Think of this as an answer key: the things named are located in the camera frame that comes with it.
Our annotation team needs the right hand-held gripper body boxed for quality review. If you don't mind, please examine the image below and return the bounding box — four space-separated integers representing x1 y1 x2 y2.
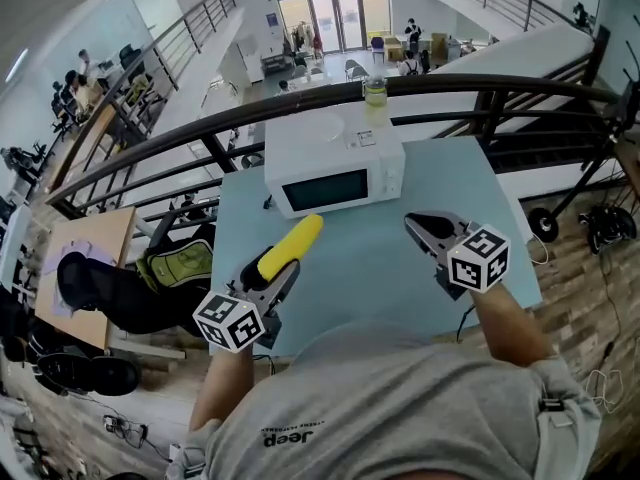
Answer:
403 209 513 302

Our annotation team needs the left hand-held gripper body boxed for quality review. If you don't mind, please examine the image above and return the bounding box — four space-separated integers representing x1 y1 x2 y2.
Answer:
191 270 301 355

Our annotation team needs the yellow corn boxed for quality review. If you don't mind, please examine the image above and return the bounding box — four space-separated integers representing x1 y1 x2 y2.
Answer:
256 213 325 281

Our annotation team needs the white plate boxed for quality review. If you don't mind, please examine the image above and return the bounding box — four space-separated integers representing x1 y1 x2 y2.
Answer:
293 111 347 144

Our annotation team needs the person's left forearm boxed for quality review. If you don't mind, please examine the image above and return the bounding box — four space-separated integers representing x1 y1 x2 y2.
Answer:
188 348 255 432

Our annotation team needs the person's right forearm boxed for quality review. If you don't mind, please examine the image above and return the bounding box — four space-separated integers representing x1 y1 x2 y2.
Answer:
471 286 555 368

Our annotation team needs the olive green backpack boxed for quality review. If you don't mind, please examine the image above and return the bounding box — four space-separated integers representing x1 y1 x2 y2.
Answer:
133 222 217 295

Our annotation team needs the white printed label sticker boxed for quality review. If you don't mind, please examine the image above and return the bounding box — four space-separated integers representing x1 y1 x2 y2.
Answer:
345 129 378 150

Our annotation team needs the white microwave oven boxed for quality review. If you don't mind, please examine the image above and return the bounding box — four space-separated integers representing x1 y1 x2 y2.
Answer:
263 109 407 220

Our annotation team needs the black office chair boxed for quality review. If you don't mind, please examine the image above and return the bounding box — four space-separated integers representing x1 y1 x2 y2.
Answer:
55 210 211 337

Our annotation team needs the black round equipment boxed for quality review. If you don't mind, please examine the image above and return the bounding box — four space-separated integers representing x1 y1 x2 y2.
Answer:
578 204 637 256

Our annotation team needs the clear water bottle green lid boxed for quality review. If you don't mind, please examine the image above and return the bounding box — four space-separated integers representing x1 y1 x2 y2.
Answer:
361 74 391 130

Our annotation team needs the lilac cloth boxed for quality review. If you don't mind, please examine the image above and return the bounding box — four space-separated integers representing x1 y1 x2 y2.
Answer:
41 236 120 319

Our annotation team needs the light wooden desk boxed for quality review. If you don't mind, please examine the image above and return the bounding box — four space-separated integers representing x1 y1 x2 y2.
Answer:
33 206 139 352

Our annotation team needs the black swivel chair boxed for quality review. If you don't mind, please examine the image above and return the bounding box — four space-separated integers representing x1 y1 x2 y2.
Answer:
27 340 142 399

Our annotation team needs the person's gray shirt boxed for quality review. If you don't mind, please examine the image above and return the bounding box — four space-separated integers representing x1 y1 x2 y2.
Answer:
199 317 601 480

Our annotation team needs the white cabinet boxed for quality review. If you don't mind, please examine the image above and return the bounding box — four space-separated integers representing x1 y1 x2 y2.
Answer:
218 35 265 89

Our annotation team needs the glass entrance door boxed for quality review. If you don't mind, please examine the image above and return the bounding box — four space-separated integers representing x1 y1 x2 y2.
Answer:
268 0 392 55

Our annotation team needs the group of ceiling tube lights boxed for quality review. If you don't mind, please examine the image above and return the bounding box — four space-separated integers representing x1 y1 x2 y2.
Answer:
5 47 30 84

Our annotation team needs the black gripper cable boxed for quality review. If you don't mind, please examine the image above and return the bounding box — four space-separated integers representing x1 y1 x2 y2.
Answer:
251 351 282 375
455 301 477 345

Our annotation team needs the long black cable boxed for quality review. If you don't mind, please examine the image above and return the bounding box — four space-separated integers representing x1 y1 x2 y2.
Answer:
597 252 625 384

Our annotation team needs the white cable coil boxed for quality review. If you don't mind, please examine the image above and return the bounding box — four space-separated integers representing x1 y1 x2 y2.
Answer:
583 367 625 415

